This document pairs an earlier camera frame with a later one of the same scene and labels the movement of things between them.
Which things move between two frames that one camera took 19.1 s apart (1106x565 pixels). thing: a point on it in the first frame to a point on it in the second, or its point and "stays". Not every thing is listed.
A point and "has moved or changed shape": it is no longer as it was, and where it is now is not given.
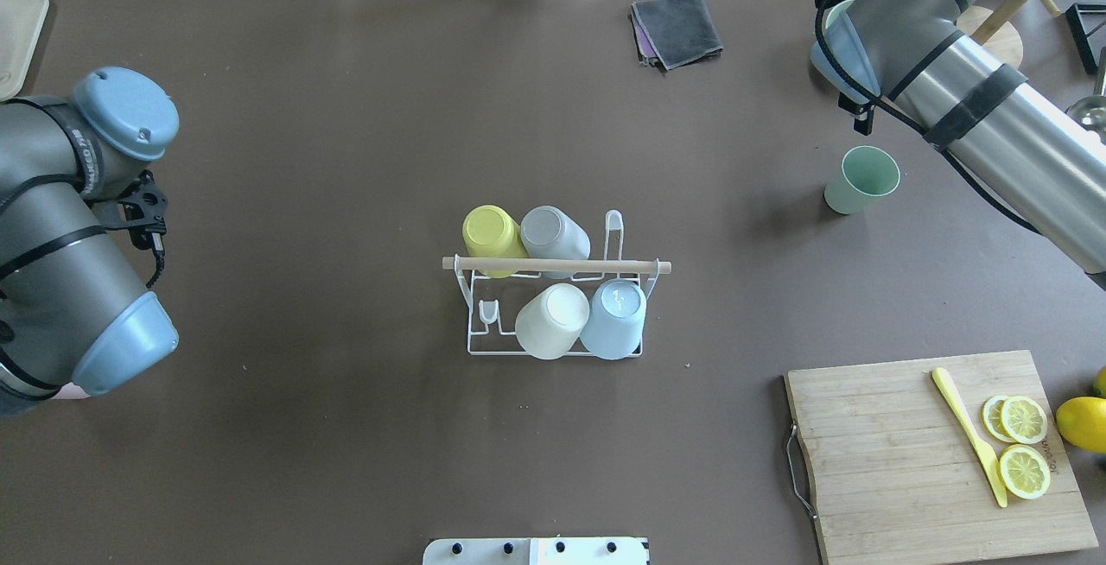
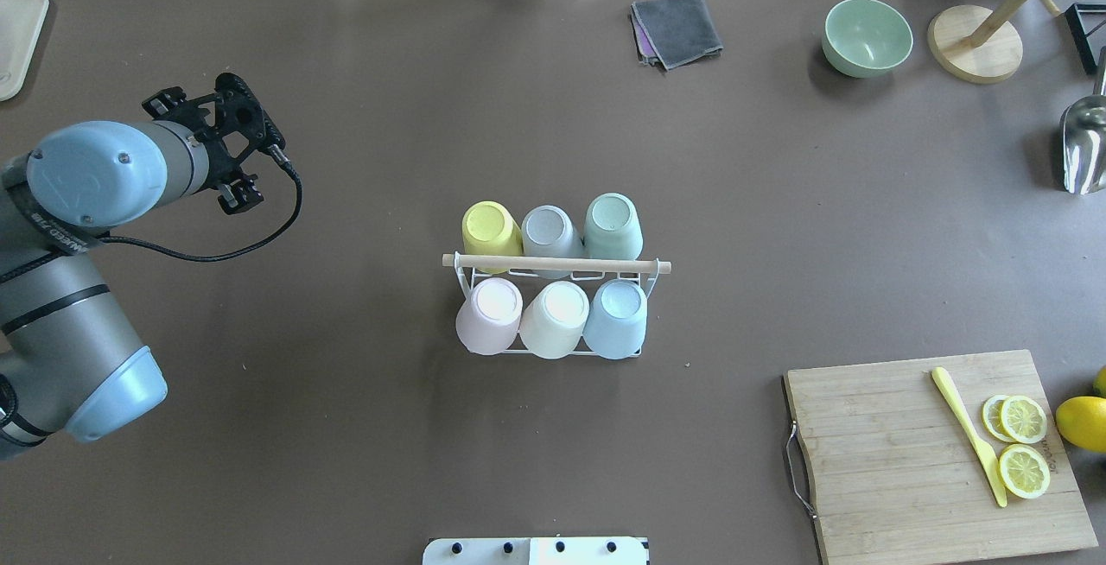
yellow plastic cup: [491, 231] stays
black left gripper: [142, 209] to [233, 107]
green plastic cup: [866, 172] to [612, 228]
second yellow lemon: [1099, 385] stays
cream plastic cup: [552, 323] stays
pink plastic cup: [70, 391] has moved or changed shape
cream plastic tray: [22, 13] stays
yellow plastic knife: [994, 469] stays
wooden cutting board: [893, 478] stays
